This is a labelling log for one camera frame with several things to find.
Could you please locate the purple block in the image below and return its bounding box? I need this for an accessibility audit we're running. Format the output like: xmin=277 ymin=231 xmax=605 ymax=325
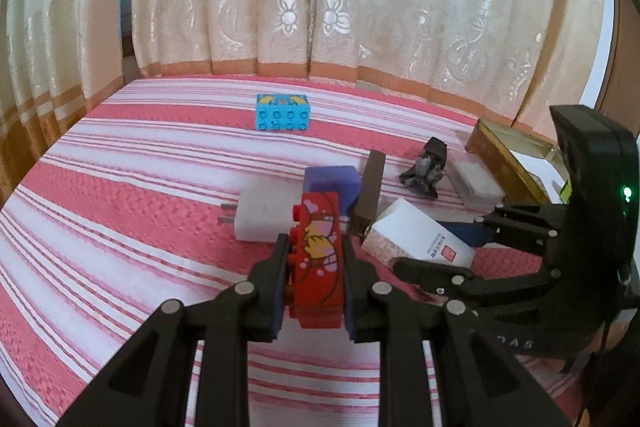
xmin=304 ymin=165 xmax=362 ymax=215

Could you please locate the white box with red label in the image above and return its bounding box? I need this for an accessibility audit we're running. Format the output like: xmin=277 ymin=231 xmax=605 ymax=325
xmin=361 ymin=198 xmax=477 ymax=269

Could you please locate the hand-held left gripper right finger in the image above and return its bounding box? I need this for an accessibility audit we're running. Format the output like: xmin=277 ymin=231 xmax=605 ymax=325
xmin=340 ymin=242 xmax=573 ymax=427

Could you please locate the white charger plug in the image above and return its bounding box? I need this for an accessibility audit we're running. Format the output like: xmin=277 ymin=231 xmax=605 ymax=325
xmin=218 ymin=191 xmax=306 ymax=244

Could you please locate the red toy brick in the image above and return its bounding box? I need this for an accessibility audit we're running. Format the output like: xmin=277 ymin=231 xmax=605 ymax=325
xmin=284 ymin=192 xmax=348 ymax=330

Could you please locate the white paper liner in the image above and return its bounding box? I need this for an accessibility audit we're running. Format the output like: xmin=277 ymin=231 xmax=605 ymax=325
xmin=515 ymin=153 xmax=568 ymax=202

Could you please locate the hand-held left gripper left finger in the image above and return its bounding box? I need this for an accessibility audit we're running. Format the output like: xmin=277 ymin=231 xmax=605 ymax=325
xmin=57 ymin=234 xmax=293 ymax=427

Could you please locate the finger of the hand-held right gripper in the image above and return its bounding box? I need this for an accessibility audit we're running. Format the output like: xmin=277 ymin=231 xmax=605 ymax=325
xmin=440 ymin=202 xmax=568 ymax=258
xmin=392 ymin=257 xmax=548 ymax=308

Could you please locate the dark brown rectangular box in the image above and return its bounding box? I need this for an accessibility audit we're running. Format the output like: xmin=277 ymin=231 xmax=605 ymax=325
xmin=349 ymin=150 xmax=387 ymax=235

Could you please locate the gold tin box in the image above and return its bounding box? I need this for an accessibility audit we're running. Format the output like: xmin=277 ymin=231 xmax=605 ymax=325
xmin=465 ymin=118 xmax=571 ymax=204

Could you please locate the grey rock figure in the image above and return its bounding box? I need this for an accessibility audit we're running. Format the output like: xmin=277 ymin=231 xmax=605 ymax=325
xmin=399 ymin=138 xmax=449 ymax=198

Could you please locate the white plastic box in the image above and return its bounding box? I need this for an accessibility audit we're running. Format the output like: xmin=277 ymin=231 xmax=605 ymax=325
xmin=447 ymin=159 xmax=506 ymax=209

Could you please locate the blue toy brick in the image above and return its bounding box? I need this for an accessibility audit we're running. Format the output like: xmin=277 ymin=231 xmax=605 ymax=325
xmin=254 ymin=94 xmax=311 ymax=132

